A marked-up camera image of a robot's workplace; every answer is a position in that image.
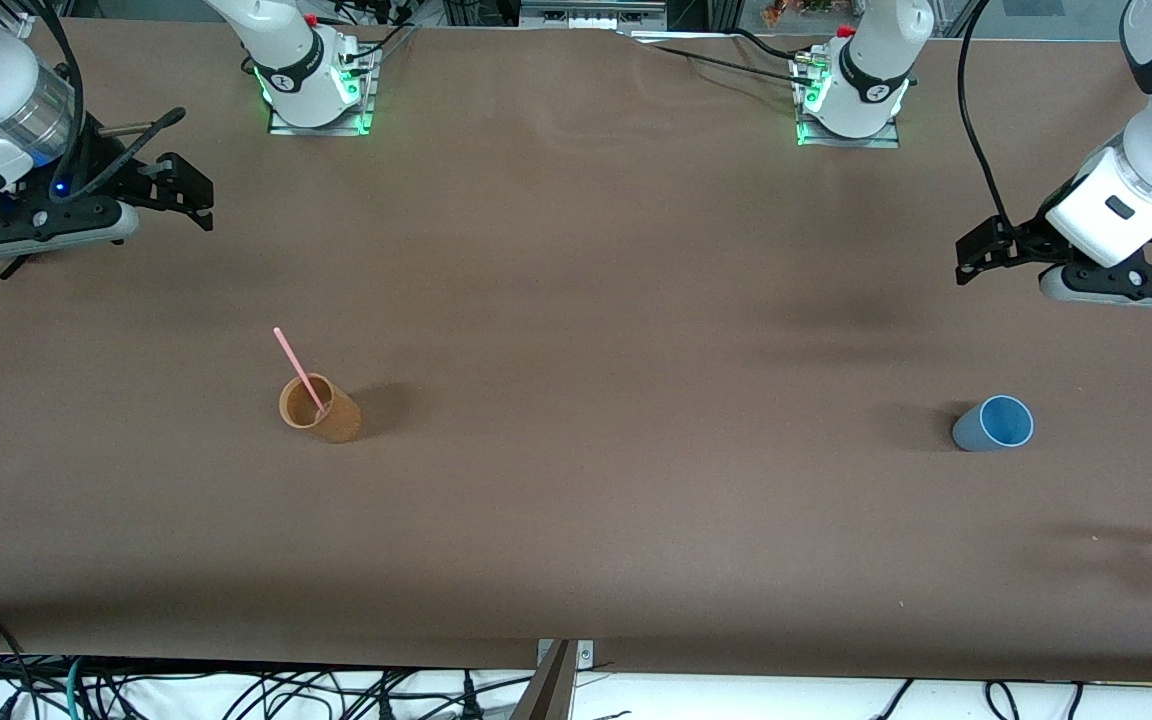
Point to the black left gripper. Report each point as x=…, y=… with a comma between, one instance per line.
x=1028, y=241

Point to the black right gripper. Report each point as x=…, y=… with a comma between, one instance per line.
x=128, y=177

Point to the blue cup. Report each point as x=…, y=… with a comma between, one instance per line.
x=1006, y=420

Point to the pink straw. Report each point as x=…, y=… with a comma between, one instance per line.
x=296, y=368

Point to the brown cup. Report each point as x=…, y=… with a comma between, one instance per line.
x=341, y=420

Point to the grey equipment box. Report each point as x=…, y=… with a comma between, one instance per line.
x=586, y=15

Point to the dark wedge-shaped stand leg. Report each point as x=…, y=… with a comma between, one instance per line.
x=546, y=695

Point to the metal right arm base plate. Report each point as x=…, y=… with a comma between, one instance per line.
x=286, y=128

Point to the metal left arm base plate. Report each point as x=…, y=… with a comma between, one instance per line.
x=846, y=142

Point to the small metal table bracket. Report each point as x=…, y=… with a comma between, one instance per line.
x=586, y=655

